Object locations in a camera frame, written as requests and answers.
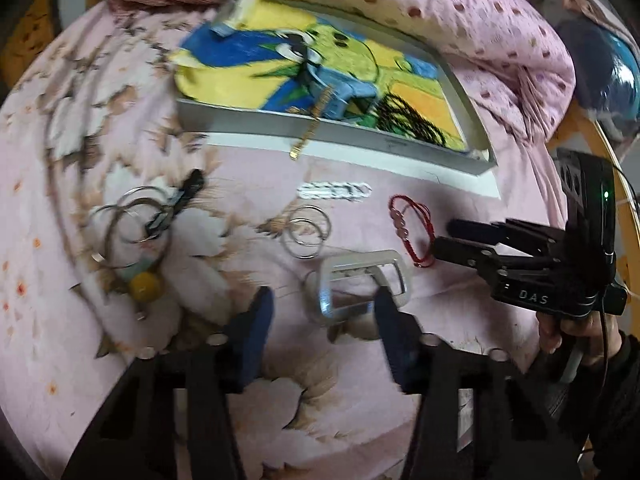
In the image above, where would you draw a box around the black wavy hair clip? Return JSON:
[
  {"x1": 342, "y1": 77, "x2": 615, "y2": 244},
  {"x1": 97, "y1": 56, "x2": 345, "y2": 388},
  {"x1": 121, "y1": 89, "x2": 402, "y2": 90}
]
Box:
[{"x1": 147, "y1": 169, "x2": 205, "y2": 233}]

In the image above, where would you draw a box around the gold chain bracelet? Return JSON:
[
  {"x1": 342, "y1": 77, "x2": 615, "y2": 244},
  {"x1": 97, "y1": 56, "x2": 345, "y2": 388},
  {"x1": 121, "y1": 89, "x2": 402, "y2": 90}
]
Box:
[{"x1": 290, "y1": 85, "x2": 336, "y2": 161}]

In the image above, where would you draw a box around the pink floral bedsheet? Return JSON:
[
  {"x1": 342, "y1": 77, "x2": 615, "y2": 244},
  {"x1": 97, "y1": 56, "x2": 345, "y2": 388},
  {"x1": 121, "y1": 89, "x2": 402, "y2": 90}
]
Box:
[{"x1": 0, "y1": 0, "x2": 566, "y2": 480}]

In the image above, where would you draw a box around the red string bracelet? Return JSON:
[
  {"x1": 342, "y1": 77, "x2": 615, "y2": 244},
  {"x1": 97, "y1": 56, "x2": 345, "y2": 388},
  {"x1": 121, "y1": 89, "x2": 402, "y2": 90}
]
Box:
[{"x1": 389, "y1": 195, "x2": 436, "y2": 267}]

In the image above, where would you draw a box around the pink apple print quilt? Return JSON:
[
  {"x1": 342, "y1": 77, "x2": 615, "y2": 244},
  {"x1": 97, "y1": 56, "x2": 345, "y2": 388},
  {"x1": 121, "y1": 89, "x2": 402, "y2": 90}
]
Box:
[{"x1": 220, "y1": 0, "x2": 576, "y2": 146}]

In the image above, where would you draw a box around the large silver ring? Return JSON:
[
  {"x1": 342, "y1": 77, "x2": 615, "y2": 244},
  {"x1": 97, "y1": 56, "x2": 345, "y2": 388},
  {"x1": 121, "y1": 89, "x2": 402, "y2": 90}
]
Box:
[
  {"x1": 90, "y1": 204, "x2": 173, "y2": 268},
  {"x1": 116, "y1": 186, "x2": 171, "y2": 245}
]

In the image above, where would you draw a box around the black cable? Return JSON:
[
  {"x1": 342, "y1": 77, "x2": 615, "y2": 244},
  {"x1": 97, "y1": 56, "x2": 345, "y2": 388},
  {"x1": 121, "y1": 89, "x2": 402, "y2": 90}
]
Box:
[{"x1": 612, "y1": 162, "x2": 640, "y2": 211}]

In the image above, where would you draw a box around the yellow ball hair tie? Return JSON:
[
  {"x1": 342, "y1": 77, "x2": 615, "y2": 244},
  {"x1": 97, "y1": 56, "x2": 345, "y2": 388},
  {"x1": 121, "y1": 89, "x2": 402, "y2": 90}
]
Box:
[{"x1": 120, "y1": 255, "x2": 165, "y2": 305}]

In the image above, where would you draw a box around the frog painting paper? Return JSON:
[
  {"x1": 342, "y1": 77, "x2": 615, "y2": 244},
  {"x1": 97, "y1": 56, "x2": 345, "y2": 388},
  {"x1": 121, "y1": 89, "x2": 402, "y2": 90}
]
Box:
[{"x1": 172, "y1": 0, "x2": 468, "y2": 153}]

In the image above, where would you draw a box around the white tray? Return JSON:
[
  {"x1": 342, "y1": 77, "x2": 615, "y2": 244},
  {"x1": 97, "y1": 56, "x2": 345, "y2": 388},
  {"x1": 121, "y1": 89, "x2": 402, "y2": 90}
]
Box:
[{"x1": 170, "y1": 0, "x2": 501, "y2": 176}]

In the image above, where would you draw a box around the white tape strip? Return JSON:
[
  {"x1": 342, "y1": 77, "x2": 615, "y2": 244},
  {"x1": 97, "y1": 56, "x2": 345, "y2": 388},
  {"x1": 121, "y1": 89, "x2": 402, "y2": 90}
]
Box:
[{"x1": 210, "y1": 0, "x2": 261, "y2": 38}]

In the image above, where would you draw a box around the person's right forearm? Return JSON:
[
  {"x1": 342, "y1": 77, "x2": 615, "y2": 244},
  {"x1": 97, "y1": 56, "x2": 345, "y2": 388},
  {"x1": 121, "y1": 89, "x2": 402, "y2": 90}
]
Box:
[{"x1": 530, "y1": 332, "x2": 640, "y2": 480}]

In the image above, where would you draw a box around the blue plastic-wrapped bundle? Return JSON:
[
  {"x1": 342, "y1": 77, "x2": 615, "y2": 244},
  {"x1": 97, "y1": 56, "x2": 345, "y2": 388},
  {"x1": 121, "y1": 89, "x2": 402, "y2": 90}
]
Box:
[{"x1": 522, "y1": 0, "x2": 640, "y2": 141}]

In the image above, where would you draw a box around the grey hair claw clip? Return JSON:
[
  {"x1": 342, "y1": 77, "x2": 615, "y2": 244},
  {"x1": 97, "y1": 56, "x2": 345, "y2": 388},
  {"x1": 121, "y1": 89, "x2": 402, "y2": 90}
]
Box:
[{"x1": 304, "y1": 249, "x2": 415, "y2": 326}]

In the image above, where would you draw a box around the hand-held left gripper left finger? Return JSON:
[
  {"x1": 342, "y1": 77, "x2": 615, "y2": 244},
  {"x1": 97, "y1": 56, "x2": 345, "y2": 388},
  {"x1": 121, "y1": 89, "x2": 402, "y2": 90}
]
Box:
[{"x1": 62, "y1": 287, "x2": 276, "y2": 480}]

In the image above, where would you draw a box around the yellow wooden frame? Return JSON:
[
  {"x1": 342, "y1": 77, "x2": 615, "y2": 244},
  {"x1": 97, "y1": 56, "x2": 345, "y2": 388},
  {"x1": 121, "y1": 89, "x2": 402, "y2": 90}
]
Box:
[{"x1": 10, "y1": 0, "x2": 101, "y2": 86}]

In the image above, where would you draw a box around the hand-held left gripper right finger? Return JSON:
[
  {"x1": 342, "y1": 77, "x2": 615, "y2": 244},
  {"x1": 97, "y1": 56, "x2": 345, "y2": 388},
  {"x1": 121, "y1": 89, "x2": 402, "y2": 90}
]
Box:
[{"x1": 374, "y1": 287, "x2": 583, "y2": 480}]

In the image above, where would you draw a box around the person's right hand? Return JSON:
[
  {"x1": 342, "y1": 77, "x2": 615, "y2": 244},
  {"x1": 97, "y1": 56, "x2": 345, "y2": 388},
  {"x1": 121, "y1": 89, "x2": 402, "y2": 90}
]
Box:
[{"x1": 537, "y1": 310, "x2": 626, "y2": 368}]

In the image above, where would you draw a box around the blue watch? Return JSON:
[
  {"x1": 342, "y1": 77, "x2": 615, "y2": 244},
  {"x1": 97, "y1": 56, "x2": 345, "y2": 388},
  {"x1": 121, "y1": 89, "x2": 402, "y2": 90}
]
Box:
[{"x1": 300, "y1": 62, "x2": 378, "y2": 121}]

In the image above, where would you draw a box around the black bead necklace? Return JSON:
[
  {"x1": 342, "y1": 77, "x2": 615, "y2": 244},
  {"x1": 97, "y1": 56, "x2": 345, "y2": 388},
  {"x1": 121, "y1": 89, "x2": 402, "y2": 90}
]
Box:
[{"x1": 375, "y1": 92, "x2": 448, "y2": 146}]

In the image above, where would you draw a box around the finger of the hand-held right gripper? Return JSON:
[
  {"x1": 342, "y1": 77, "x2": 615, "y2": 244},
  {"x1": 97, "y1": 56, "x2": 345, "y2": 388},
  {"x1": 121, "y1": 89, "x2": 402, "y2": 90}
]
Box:
[
  {"x1": 431, "y1": 236, "x2": 553, "y2": 292},
  {"x1": 446, "y1": 217, "x2": 568, "y2": 257}
]

